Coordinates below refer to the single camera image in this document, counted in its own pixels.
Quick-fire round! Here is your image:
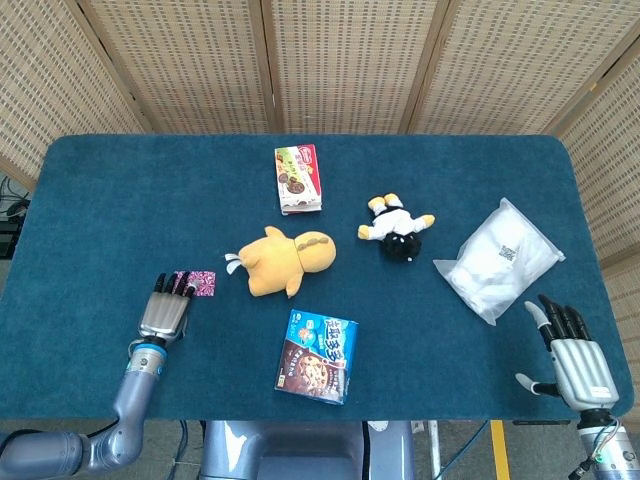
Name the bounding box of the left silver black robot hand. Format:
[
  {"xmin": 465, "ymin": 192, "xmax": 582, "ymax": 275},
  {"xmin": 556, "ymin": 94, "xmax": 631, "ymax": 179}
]
[{"xmin": 138, "ymin": 272, "xmax": 201, "ymax": 344}]

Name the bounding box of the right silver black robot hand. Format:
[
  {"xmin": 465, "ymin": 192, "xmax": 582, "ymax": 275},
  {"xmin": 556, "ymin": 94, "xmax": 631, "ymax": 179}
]
[{"xmin": 515, "ymin": 293, "xmax": 620, "ymax": 412}]

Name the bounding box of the pink patterned packet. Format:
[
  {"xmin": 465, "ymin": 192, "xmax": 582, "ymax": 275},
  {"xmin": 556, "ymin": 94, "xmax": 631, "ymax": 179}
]
[{"xmin": 173, "ymin": 270, "xmax": 217, "ymax": 298}]

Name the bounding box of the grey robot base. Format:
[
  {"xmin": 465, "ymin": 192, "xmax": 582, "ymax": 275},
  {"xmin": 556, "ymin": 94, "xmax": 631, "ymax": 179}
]
[{"xmin": 199, "ymin": 419, "xmax": 416, "ymax": 480}]

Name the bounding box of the blue carpet table cover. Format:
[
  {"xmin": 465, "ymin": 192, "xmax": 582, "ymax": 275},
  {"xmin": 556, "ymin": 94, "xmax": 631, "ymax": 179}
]
[{"xmin": 0, "ymin": 133, "xmax": 635, "ymax": 422}]

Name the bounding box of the yellow plush toy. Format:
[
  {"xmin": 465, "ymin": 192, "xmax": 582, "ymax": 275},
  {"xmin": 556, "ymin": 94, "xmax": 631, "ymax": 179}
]
[{"xmin": 222, "ymin": 225, "xmax": 338, "ymax": 300}]

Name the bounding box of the white plastic bag package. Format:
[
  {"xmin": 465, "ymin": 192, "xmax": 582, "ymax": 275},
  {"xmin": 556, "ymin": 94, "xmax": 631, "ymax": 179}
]
[{"xmin": 432, "ymin": 197, "xmax": 567, "ymax": 327}]

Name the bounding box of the blue chocolate cookie box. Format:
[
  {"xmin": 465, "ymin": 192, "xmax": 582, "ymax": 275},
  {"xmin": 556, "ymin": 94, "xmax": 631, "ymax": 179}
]
[{"xmin": 273, "ymin": 308, "xmax": 360, "ymax": 406}]

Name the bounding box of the white table leg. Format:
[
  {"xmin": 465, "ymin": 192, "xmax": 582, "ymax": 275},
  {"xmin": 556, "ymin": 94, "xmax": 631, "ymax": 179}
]
[{"xmin": 428, "ymin": 420, "xmax": 443, "ymax": 480}]

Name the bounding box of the white red snack box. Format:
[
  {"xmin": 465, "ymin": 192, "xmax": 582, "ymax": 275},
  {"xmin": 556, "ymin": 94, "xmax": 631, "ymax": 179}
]
[{"xmin": 274, "ymin": 144, "xmax": 324, "ymax": 217}]

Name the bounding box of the black white plush doll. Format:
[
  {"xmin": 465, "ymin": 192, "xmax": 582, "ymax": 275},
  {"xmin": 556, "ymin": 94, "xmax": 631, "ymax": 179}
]
[{"xmin": 357, "ymin": 193, "xmax": 436, "ymax": 263}]

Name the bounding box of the wicker folding screen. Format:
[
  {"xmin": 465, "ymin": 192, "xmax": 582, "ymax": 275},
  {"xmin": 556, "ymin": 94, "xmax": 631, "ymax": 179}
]
[{"xmin": 0, "ymin": 0, "xmax": 640, "ymax": 361}]

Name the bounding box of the blue cable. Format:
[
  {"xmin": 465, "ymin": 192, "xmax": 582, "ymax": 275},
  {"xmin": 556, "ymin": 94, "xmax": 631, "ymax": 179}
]
[
  {"xmin": 439, "ymin": 419, "xmax": 490, "ymax": 480},
  {"xmin": 172, "ymin": 419, "xmax": 190, "ymax": 480}
]

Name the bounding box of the black device with cables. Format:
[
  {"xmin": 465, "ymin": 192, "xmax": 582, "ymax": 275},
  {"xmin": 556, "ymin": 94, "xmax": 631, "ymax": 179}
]
[{"xmin": 0, "ymin": 174, "xmax": 32, "ymax": 259}]

